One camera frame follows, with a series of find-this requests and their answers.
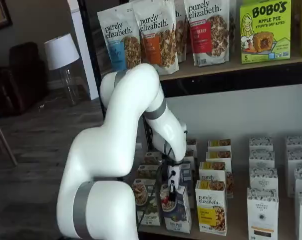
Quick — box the green apple cinnamon oatmeal box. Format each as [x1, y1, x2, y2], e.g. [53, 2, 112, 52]
[132, 177, 162, 227]
[143, 151, 163, 166]
[137, 164, 160, 180]

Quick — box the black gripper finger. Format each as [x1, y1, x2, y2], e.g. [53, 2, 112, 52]
[168, 183, 178, 204]

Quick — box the green Bobo's apple pie box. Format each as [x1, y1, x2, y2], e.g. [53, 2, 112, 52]
[240, 0, 292, 64]

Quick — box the blue Flax Plus oatmeal box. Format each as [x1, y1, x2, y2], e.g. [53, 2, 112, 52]
[160, 183, 192, 234]
[180, 162, 195, 201]

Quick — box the grey chair leg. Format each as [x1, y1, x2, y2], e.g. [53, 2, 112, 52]
[0, 111, 18, 167]

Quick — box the framed wall picture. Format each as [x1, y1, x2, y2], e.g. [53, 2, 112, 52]
[0, 0, 13, 33]

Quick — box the tan wooden shelf board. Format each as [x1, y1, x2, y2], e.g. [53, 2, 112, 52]
[157, 52, 302, 81]
[138, 136, 302, 240]

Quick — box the pumpkin cinnamon granola bag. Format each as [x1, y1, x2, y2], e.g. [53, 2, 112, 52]
[132, 0, 179, 76]
[174, 0, 189, 63]

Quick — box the cranberry pecan granola bag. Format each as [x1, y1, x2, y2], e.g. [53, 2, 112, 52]
[183, 0, 231, 67]
[228, 11, 238, 55]

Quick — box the white shade table lamp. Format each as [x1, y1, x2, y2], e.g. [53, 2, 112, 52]
[43, 33, 80, 107]

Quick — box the dark brown armchair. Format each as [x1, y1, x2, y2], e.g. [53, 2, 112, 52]
[0, 41, 50, 118]

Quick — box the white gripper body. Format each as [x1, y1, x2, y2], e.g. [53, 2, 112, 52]
[166, 164, 183, 188]

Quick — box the yellow Purely Elizabeth box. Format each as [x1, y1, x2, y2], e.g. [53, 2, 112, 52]
[199, 161, 234, 199]
[207, 139, 232, 153]
[206, 150, 233, 166]
[195, 180, 228, 236]

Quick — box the vanilla chocolate chip granola bag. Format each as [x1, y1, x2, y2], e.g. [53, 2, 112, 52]
[97, 3, 143, 74]

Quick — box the black metal shelf rack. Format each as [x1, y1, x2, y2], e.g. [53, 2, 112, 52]
[77, 0, 302, 240]

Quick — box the dark blue Purely Elizabeth box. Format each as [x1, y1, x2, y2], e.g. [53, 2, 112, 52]
[186, 138, 198, 152]
[185, 149, 197, 165]

